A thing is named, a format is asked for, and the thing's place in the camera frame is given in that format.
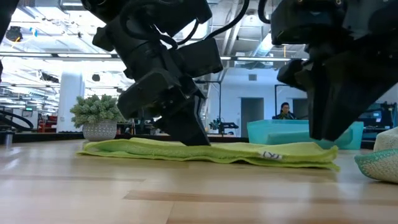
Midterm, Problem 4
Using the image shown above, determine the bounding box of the artificial plant in white pot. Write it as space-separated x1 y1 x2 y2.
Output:
70 94 127 142

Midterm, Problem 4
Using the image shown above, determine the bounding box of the thick black curved cable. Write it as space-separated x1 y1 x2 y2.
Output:
0 110 34 131

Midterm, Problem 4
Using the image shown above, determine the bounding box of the black hanging ceiling device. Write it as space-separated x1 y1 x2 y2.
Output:
5 26 23 43

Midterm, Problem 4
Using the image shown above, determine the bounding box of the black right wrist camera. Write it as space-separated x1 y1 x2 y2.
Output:
270 0 348 46

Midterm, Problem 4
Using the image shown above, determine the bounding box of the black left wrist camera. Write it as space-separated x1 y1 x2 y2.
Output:
155 0 213 37

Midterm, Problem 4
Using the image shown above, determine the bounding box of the lime green microfiber towel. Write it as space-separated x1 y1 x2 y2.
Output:
76 137 340 171

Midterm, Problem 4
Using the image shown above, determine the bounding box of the mint green microfiber towel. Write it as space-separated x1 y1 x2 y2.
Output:
354 126 398 184

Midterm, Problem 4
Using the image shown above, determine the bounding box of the person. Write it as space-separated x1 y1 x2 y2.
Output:
272 101 297 121

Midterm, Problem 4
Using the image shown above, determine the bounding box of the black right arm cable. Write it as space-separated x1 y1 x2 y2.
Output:
257 0 272 25

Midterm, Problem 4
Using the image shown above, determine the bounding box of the black aluminium table frame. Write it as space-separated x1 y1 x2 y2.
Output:
0 132 249 144

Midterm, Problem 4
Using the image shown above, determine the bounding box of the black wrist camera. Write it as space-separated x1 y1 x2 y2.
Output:
155 0 213 37
270 0 348 46

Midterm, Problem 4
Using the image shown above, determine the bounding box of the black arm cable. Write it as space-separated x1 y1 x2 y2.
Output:
257 0 272 25
119 0 251 50

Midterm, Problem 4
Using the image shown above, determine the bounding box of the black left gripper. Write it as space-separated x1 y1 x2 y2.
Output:
92 14 224 147

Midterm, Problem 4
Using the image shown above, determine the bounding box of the black computer monitor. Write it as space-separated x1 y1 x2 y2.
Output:
357 107 388 127

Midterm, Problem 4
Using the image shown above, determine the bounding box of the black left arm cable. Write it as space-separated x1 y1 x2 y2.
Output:
119 0 251 50

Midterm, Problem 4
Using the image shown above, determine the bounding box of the teal translucent plastic bin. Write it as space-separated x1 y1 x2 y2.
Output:
247 119 364 151

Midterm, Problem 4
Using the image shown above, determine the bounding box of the white round column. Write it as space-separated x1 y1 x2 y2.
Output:
57 71 85 134

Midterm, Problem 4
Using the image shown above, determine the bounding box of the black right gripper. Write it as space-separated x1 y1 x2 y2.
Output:
276 0 398 142

